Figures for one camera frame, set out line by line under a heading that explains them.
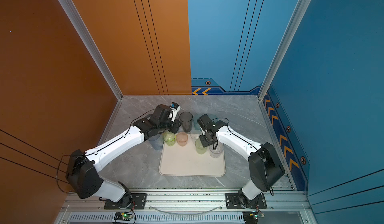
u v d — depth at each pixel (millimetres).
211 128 621
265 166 420
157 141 845
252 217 704
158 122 610
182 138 929
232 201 726
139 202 732
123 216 709
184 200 755
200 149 871
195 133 914
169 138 934
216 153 813
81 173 412
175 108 722
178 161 910
